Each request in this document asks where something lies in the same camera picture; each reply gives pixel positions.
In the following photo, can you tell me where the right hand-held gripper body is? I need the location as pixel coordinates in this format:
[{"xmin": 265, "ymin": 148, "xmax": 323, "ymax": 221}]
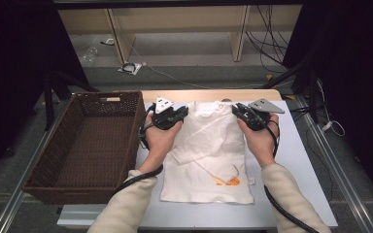
[{"xmin": 239, "ymin": 98, "xmax": 286, "ymax": 131}]

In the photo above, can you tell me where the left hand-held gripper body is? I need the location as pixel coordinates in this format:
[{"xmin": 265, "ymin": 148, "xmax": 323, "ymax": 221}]
[{"xmin": 151, "ymin": 96, "xmax": 184, "ymax": 131}]

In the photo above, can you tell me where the white baby shirt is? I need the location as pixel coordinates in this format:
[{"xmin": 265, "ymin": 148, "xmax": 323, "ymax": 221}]
[{"xmin": 159, "ymin": 100, "xmax": 255, "ymax": 206}]

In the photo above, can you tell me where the brown woven basket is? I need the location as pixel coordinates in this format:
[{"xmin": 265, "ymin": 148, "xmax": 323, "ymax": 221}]
[{"xmin": 22, "ymin": 90, "xmax": 148, "ymax": 206}]

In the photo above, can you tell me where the person's left hand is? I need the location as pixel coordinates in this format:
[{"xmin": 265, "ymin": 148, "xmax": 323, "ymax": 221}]
[{"xmin": 138, "ymin": 113, "xmax": 185, "ymax": 175}]

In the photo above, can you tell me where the person's right hand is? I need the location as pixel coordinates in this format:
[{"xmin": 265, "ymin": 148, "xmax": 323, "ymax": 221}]
[{"xmin": 237, "ymin": 112, "xmax": 280, "ymax": 169}]

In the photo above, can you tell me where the black metal stand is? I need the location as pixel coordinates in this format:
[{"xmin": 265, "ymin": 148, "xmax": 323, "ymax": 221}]
[
  {"xmin": 42, "ymin": 66, "xmax": 100, "ymax": 131},
  {"xmin": 261, "ymin": 54, "xmax": 321, "ymax": 124}
]

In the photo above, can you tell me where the white table sheet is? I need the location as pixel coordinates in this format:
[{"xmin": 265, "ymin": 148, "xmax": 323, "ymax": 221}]
[{"xmin": 56, "ymin": 100, "xmax": 338, "ymax": 228}]

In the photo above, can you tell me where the beige wooden shelf unit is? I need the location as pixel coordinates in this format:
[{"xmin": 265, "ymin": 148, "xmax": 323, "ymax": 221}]
[{"xmin": 57, "ymin": 4, "xmax": 303, "ymax": 64}]

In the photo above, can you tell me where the clear plastic bag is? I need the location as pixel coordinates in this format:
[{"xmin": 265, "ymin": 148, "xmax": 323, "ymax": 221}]
[{"xmin": 79, "ymin": 46, "xmax": 99, "ymax": 64}]

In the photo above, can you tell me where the black curtain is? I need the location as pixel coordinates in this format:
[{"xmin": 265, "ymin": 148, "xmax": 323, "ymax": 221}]
[
  {"xmin": 282, "ymin": 0, "xmax": 373, "ymax": 208},
  {"xmin": 0, "ymin": 0, "xmax": 91, "ymax": 183}
]

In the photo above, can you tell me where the thin white floor cable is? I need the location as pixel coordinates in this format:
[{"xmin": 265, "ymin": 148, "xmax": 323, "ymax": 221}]
[{"xmin": 125, "ymin": 38, "xmax": 273, "ymax": 90}]

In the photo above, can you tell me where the plastic bag with black cable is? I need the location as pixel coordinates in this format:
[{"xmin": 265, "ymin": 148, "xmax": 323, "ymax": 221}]
[{"xmin": 118, "ymin": 61, "xmax": 143, "ymax": 76}]

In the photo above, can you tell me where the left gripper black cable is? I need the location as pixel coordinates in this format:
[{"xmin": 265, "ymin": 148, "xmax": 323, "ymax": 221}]
[{"xmin": 113, "ymin": 105, "xmax": 165, "ymax": 195}]

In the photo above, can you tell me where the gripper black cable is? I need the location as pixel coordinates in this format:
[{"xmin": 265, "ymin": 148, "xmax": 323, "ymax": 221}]
[
  {"xmin": 263, "ymin": 119, "xmax": 320, "ymax": 233},
  {"xmin": 113, "ymin": 105, "xmax": 165, "ymax": 195}
]

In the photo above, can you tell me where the white adapter with cable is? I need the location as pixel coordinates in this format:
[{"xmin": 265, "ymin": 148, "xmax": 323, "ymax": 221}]
[{"xmin": 316, "ymin": 79, "xmax": 347, "ymax": 138}]

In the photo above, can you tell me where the black cable bundle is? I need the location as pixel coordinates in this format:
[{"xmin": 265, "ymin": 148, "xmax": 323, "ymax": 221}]
[{"xmin": 244, "ymin": 4, "xmax": 293, "ymax": 75}]

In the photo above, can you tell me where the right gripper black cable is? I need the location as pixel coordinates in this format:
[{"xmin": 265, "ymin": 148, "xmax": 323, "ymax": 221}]
[{"xmin": 263, "ymin": 119, "xmax": 320, "ymax": 233}]

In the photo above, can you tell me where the aluminium rail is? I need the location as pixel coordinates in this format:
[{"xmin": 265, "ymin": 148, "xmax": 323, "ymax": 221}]
[
  {"xmin": 295, "ymin": 95, "xmax": 373, "ymax": 233},
  {"xmin": 0, "ymin": 100, "xmax": 76, "ymax": 233}
]

